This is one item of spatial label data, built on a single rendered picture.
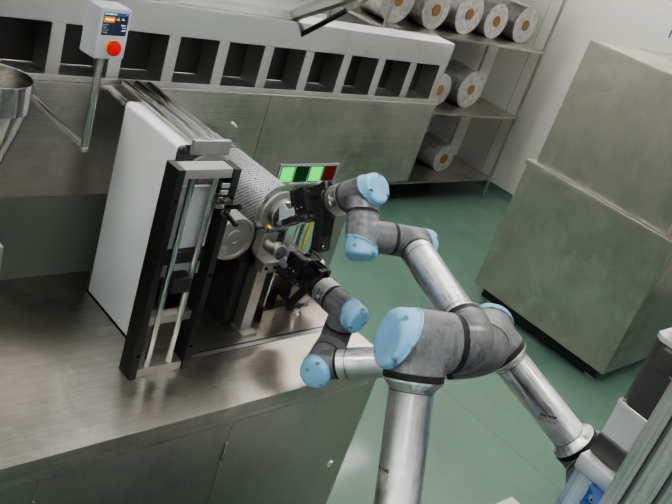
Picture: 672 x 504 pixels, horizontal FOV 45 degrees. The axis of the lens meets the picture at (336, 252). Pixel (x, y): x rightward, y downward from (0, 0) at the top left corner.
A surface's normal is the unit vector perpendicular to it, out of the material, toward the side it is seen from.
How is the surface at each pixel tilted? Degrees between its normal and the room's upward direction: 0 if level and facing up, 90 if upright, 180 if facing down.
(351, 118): 90
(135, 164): 90
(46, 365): 0
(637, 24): 90
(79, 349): 0
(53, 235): 90
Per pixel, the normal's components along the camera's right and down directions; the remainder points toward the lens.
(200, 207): 0.62, 0.51
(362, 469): 0.29, -0.86
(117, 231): -0.72, 0.09
